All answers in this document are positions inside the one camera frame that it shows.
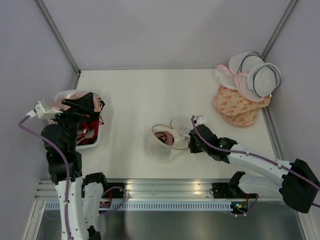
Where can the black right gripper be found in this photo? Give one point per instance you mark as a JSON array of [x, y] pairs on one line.
[[193, 149]]

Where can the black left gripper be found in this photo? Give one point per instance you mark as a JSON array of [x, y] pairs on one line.
[[84, 102]]

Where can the pink satin bra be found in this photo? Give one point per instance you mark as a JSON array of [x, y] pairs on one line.
[[80, 106]]

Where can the round beige mesh laundry bag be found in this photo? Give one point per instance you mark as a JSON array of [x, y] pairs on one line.
[[162, 153]]

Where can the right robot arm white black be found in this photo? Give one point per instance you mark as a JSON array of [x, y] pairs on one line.
[[294, 182]]

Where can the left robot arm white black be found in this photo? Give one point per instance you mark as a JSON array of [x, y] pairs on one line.
[[79, 196]]

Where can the black bra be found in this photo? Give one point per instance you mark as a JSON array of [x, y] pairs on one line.
[[98, 103]]

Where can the red bra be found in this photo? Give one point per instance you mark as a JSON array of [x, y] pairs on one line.
[[88, 132]]

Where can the pink black item in bag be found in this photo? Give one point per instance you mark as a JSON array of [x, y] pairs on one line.
[[165, 137]]

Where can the orange floral bag lower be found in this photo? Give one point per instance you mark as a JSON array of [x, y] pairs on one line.
[[242, 120]]

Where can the white pink-trim mesh bag left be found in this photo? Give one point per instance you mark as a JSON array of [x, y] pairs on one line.
[[225, 77]]

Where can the white pink-trim mesh bag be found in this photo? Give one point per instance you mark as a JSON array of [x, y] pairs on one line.
[[225, 77], [243, 89]]

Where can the white pink-trim mesh bag right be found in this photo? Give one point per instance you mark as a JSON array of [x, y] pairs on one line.
[[243, 89]]

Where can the white blue-trim mesh bag rear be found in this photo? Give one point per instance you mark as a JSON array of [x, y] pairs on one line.
[[244, 62]]

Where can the white blue-trim mesh bag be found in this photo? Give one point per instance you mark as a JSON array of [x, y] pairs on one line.
[[264, 78], [244, 62]]

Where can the white blue-trim mesh bag front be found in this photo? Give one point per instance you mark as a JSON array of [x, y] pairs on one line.
[[264, 78]]

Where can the white plastic basket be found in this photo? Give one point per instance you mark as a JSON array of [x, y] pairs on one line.
[[73, 94]]

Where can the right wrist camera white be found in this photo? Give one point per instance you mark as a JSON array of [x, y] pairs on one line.
[[199, 120]]

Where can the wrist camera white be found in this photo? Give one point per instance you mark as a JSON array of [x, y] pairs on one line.
[[199, 120], [45, 112]]

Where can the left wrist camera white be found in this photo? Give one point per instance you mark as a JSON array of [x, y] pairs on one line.
[[45, 112]]

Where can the aluminium table edge rail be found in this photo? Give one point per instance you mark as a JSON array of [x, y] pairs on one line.
[[196, 189]]

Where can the left aluminium frame post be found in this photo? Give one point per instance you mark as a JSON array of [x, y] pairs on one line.
[[57, 35]]

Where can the aluminium frame post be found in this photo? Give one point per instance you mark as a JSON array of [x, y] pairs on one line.
[[57, 35], [279, 28]]

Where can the right side aluminium rail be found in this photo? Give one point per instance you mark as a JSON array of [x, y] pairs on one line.
[[273, 134]]

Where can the white slotted cable duct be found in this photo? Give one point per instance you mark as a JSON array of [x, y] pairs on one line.
[[220, 206]]

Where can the right aluminium frame post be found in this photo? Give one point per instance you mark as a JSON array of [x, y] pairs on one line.
[[279, 28]]

